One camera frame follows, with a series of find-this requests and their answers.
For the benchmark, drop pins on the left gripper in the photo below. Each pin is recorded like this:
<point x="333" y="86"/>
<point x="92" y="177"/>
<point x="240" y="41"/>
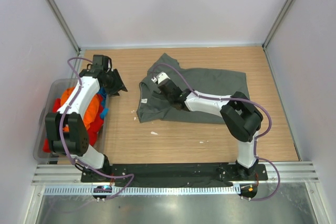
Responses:
<point x="118" y="85"/>

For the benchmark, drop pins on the grey t shirt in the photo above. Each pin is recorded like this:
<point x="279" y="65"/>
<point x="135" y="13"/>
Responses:
<point x="154" y="106"/>

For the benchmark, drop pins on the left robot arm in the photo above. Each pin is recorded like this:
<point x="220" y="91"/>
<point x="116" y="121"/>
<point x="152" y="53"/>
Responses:
<point x="65" y="128"/>

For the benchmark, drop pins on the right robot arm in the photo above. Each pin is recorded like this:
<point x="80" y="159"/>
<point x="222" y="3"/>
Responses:
<point x="242" y="118"/>

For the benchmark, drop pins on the blue t shirt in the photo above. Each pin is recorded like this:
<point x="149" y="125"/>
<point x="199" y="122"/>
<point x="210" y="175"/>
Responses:
<point x="103" y="95"/>

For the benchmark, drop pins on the clear plastic bin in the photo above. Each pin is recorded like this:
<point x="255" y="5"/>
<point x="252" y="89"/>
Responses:
<point x="56" y="90"/>

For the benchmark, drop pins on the orange t shirt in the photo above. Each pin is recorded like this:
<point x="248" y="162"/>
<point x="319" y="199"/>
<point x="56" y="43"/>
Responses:
<point x="91" y="112"/>

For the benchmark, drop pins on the red t shirt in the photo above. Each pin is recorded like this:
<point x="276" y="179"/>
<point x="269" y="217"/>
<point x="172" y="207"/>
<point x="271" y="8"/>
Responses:
<point x="92" y="132"/>

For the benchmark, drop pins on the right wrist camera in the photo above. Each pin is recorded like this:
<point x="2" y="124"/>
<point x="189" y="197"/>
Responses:
<point x="161" y="77"/>

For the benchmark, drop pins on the left aluminium frame post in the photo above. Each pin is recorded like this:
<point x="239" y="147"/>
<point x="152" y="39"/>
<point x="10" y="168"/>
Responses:
<point x="63" y="24"/>

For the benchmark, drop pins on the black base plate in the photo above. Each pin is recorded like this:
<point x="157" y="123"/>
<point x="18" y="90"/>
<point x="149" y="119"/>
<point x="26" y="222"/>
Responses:
<point x="177" y="175"/>

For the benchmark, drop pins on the slotted cable duct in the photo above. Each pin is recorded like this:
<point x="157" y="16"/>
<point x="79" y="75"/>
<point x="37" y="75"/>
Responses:
<point x="96" y="190"/>

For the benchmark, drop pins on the aluminium rail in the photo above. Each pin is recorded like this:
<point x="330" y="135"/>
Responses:
<point x="290" y="172"/>

